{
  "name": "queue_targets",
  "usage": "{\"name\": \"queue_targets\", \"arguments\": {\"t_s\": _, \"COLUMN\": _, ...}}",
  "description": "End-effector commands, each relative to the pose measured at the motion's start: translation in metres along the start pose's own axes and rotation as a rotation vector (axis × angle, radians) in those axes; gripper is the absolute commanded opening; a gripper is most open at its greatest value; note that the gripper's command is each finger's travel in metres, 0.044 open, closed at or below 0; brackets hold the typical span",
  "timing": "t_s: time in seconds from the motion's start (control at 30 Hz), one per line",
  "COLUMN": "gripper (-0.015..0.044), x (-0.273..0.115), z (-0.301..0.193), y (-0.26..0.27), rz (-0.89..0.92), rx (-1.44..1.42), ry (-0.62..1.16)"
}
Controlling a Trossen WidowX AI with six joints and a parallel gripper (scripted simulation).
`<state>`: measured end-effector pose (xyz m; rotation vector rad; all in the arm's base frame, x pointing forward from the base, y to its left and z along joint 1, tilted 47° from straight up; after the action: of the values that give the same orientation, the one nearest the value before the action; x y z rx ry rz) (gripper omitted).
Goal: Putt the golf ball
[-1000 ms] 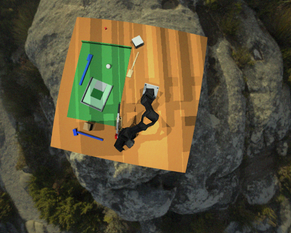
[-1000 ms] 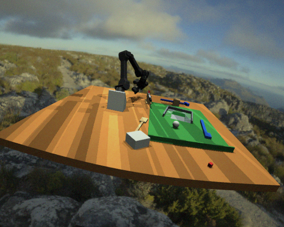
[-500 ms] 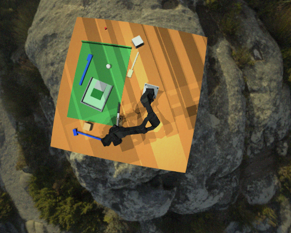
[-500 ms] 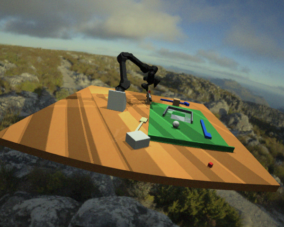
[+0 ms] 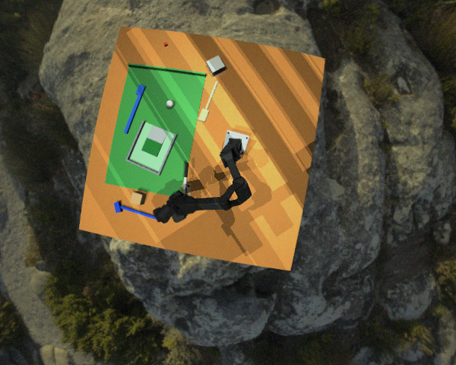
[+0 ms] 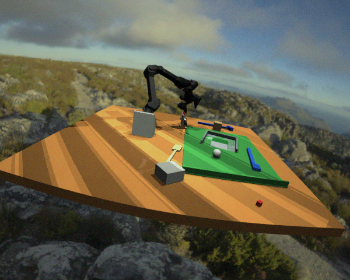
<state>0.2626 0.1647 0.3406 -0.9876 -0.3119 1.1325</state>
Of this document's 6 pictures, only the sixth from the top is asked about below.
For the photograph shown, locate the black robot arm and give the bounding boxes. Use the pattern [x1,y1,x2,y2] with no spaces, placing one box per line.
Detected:
[143,65,198,114]

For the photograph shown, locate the white golf ball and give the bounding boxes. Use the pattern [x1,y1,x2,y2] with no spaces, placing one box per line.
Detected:
[212,149,221,158]

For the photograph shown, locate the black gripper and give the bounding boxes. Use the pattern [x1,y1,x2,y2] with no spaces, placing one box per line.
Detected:
[177,94,201,113]

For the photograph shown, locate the green putting mat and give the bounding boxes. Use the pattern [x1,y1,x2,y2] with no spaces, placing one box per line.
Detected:
[182,125,281,180]

